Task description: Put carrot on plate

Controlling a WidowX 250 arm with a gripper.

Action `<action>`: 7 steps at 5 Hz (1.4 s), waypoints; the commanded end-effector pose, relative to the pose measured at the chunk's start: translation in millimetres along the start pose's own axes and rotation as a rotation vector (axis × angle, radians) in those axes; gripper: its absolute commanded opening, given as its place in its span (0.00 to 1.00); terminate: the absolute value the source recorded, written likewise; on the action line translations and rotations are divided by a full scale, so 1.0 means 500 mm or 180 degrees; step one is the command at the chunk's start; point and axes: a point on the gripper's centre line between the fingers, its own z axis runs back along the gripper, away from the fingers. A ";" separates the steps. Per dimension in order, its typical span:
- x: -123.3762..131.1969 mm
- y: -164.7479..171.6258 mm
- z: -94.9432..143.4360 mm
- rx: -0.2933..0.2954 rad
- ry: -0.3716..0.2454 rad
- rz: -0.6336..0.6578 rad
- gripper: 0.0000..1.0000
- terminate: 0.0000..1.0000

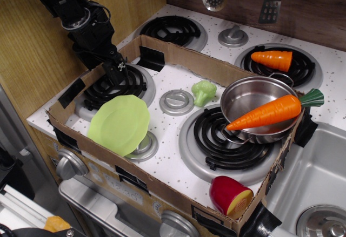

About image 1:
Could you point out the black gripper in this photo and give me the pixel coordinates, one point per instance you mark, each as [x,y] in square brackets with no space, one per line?
[92,38]

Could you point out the orange toy carrot green top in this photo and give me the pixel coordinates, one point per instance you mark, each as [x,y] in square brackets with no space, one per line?
[278,110]

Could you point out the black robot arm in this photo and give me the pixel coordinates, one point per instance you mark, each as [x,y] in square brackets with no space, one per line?
[70,10]

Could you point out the light green plastic plate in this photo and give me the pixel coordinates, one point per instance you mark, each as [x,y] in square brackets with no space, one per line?
[120,124]

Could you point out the silver stove knob under plate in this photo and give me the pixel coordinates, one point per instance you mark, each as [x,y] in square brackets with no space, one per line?
[145,150]

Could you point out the orange toy carrot piece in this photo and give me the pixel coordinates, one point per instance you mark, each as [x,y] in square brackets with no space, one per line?
[279,60]

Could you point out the black front-left stove burner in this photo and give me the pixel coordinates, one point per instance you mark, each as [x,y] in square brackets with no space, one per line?
[138,83]

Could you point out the silver centre stove knob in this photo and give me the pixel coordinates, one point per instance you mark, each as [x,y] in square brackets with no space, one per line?
[176,102]

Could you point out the black back-left stove burner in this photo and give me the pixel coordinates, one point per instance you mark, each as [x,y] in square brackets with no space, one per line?
[178,30]

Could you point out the light green toy broccoli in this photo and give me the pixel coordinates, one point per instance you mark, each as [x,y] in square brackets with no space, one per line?
[203,91]

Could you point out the silver left oven knob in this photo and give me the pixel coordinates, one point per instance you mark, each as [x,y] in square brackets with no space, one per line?
[70,165]

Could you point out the silver oven knob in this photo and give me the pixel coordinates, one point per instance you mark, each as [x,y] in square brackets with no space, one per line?
[70,165]
[174,224]

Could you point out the black front-right stove burner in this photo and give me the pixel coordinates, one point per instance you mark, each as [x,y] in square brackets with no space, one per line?
[208,153]

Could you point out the oven clock display panel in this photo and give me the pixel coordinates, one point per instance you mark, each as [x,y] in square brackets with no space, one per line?
[123,189]

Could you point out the silver back stove knob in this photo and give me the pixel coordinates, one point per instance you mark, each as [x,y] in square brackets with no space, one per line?
[233,37]

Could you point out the stainless steel pot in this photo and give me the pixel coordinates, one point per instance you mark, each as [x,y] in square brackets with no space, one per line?
[246,94]

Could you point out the silver right oven knob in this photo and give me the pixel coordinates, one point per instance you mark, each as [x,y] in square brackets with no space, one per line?
[174,224]

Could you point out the yellow sponge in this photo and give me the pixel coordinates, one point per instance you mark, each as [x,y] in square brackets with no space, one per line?
[56,224]

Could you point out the hanging metal spatula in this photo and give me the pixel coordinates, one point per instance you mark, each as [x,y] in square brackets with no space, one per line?
[269,12]

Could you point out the red toy cheese wedge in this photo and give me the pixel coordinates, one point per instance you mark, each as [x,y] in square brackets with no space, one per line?
[230,197]

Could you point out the black back-right stove burner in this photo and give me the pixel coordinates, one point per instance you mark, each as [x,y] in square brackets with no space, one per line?
[304,74]

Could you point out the silver toy sink basin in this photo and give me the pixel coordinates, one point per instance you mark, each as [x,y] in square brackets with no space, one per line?
[313,175]

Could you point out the silver sink drain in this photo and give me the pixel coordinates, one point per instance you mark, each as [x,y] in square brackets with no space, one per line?
[321,220]

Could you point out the silver oven door handle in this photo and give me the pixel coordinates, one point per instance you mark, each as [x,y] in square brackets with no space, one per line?
[98,210]

